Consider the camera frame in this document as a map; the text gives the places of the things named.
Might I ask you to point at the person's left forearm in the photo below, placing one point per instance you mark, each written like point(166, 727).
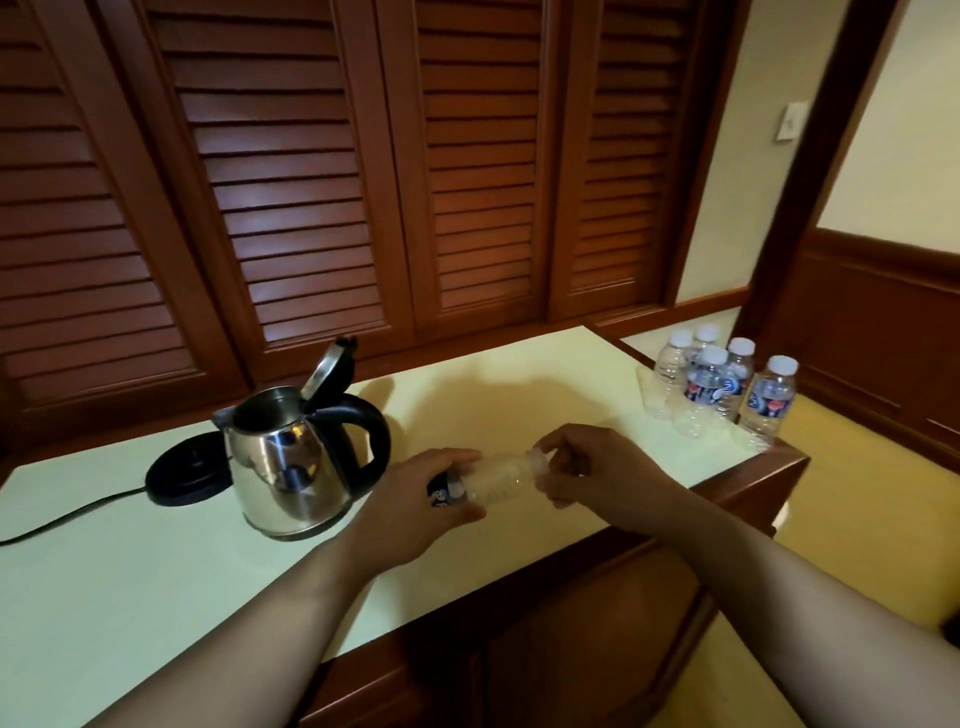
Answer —
point(247, 637)

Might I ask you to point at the person's left hand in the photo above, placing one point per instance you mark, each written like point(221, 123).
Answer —
point(394, 510)

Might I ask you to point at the wooden baseboard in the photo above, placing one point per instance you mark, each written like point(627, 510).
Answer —
point(675, 311)

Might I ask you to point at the person's right hand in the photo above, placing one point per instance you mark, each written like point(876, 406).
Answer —
point(615, 472)

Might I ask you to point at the white wall switch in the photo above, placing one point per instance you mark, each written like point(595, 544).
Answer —
point(793, 121)

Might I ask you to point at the wooden door frame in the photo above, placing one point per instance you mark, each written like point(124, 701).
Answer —
point(817, 157)

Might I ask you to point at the white bottle cap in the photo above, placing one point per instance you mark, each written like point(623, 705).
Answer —
point(541, 460)

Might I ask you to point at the person's right forearm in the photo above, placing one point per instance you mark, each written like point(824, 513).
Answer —
point(795, 600)

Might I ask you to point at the wooden wall panel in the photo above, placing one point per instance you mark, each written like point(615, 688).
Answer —
point(870, 337)

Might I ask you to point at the person's left thumb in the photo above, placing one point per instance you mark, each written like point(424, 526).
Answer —
point(465, 514)

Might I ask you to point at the person's right fingers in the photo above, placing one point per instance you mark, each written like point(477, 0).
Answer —
point(570, 439)

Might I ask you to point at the clear plastic water bottle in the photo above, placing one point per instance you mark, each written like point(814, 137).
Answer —
point(706, 336)
point(670, 375)
point(741, 367)
point(766, 405)
point(701, 397)
point(499, 476)

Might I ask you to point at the black kettle base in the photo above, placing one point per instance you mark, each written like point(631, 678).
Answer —
point(184, 472)

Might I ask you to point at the wooden cabinet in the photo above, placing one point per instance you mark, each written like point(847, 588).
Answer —
point(585, 622)

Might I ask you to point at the wooden louvred door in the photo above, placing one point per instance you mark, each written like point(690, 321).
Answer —
point(480, 157)
point(637, 150)
point(82, 225)
point(277, 172)

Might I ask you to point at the stainless steel electric kettle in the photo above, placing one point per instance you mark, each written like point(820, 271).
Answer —
point(289, 465)

